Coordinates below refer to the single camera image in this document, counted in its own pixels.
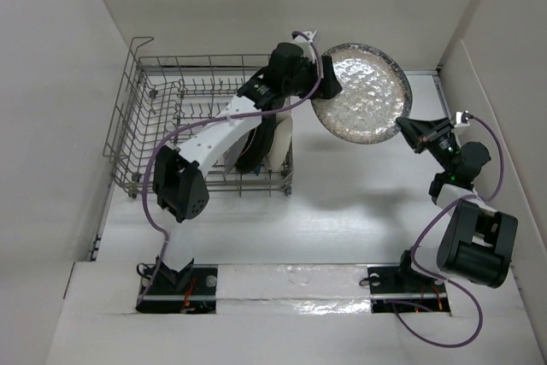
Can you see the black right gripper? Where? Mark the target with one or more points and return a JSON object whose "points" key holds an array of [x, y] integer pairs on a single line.
{"points": [[418, 132]]}

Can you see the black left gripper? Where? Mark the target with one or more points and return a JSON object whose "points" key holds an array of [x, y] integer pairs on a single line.
{"points": [[329, 85]]}

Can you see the speckled beige round plate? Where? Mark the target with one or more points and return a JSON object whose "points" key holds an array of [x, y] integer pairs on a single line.
{"points": [[374, 92]]}

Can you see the cream divided plate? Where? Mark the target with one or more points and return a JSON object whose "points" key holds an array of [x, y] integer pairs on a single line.
{"points": [[281, 141]]}

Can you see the grey plate with gold tree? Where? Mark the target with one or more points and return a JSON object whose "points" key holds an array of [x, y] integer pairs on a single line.
{"points": [[230, 158]]}

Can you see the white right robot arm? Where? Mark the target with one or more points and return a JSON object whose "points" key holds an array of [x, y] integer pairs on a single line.
{"points": [[478, 242]]}

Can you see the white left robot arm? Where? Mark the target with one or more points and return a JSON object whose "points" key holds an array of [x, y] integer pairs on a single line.
{"points": [[180, 163]]}

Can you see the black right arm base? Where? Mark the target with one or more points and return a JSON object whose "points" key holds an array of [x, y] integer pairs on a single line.
{"points": [[398, 288]]}

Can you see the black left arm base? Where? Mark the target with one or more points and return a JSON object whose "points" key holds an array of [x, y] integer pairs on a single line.
{"points": [[190, 291]]}

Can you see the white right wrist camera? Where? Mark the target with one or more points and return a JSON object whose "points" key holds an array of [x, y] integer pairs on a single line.
{"points": [[461, 119]]}

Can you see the grey wire dish rack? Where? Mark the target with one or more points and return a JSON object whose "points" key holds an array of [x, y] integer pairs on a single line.
{"points": [[159, 94]]}

